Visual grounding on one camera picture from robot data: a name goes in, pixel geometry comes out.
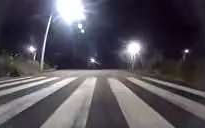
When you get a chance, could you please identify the grey asphalt road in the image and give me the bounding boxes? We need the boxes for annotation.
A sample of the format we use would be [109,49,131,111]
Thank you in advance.
[0,68,205,128]

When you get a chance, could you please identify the tall curved street lamp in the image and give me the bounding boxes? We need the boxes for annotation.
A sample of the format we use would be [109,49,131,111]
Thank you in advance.
[39,0,86,72]

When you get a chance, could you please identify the white zebra crossing stripes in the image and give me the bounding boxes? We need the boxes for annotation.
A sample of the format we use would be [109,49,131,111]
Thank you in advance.
[0,75,205,128]

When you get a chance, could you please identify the bushes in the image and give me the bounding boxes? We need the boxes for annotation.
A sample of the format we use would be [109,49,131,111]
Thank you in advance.
[0,45,56,80]
[142,53,205,92]

